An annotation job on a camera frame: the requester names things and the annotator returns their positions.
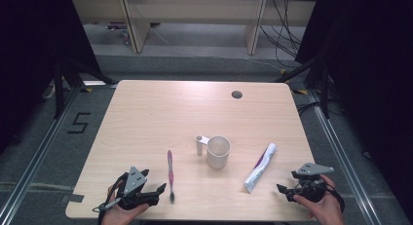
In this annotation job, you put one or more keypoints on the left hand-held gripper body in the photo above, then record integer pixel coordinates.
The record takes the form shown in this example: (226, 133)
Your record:
(133, 181)

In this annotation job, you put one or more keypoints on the light wooden shelf unit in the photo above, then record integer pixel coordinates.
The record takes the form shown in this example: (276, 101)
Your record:
(195, 10)

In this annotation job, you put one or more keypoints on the white purple toothpaste tube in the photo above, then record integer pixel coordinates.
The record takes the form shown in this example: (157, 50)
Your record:
(261, 168)

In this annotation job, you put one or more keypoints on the aluminium floor rail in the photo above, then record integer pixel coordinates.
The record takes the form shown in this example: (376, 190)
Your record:
(341, 153)
(39, 153)

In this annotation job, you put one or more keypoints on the small coloured clutter under shelf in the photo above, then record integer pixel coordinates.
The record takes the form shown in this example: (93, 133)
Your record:
(120, 31)

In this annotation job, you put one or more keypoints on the white cup with toothbrush holder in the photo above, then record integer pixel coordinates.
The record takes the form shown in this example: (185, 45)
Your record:
(218, 152)

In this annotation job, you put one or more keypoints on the black curtain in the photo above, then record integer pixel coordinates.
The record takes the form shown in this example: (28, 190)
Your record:
(29, 56)
(373, 72)

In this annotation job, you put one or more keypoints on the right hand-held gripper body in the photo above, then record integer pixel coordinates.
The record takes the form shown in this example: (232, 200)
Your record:
(311, 182)

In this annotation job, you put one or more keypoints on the person's right hand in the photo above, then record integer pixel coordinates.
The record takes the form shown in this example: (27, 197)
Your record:
(324, 207)

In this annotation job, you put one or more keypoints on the pink toothbrush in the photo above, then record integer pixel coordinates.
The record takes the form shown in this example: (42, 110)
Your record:
(170, 173)

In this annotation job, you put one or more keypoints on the black metal stand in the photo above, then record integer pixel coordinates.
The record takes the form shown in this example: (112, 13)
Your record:
(63, 85)
(321, 85)

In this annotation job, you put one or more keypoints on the person's left hand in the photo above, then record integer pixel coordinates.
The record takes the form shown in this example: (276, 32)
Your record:
(120, 213)

